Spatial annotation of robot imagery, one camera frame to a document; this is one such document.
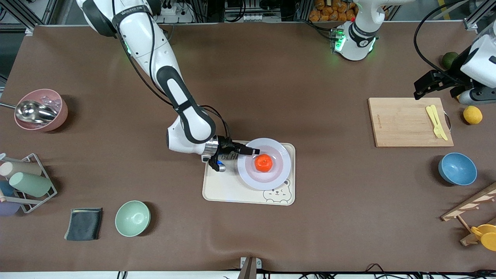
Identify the white round plate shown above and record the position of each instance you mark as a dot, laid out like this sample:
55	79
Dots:
277	174

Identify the bag of oranges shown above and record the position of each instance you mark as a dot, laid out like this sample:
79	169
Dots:
333	11

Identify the cream bear print tray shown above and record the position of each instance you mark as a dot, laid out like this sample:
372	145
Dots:
221	186

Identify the lilac cup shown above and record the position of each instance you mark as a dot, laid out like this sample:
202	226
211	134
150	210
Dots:
7	208

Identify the mint green cup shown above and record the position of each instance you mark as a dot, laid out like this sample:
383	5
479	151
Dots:
31	184

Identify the pink bowl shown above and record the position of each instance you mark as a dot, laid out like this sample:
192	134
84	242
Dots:
58	116

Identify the aluminium frame profile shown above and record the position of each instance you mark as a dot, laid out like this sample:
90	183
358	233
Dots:
35	11
478	15

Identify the yellow plastic fork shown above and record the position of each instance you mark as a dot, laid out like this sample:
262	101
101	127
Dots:
433	120

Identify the dark grey folded cloth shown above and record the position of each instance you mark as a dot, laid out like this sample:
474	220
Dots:
83	224

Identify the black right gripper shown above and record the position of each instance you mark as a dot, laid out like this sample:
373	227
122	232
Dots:
226	146

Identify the dark green lime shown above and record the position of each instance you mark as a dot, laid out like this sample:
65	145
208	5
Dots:
449	60

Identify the beige cup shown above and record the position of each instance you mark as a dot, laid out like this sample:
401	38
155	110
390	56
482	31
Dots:
21	168

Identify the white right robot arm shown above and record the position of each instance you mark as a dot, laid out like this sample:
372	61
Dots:
193	124

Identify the shiny metal scoop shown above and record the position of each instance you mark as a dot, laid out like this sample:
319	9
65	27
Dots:
33	111

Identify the wooden cutting board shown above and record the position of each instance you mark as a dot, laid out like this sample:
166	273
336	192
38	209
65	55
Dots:
403	124

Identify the grey metal camera mount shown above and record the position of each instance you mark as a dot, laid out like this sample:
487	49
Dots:
249	267

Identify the mint green bowl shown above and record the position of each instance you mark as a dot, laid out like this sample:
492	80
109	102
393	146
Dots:
132	218

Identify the blue cup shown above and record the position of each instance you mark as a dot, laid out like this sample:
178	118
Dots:
6	188

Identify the wooden dish rack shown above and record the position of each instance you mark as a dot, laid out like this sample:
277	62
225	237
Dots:
471	203

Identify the yellow plastic cup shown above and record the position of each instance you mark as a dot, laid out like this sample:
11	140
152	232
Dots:
487	235

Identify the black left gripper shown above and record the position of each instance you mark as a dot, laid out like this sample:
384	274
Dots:
457	66

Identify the blue bowl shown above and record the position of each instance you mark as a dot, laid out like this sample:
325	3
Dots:
457	169

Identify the orange mandarin fruit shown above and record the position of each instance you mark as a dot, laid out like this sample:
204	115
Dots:
264	163

